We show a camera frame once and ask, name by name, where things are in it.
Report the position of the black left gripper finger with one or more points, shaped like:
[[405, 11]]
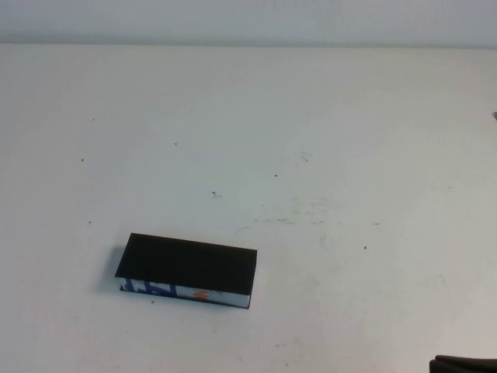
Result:
[[466, 368]]

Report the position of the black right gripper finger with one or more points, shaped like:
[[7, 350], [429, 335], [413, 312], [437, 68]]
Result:
[[470, 359]]

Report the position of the black glasses case printed side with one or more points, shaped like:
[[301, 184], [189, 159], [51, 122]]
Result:
[[186, 260]]

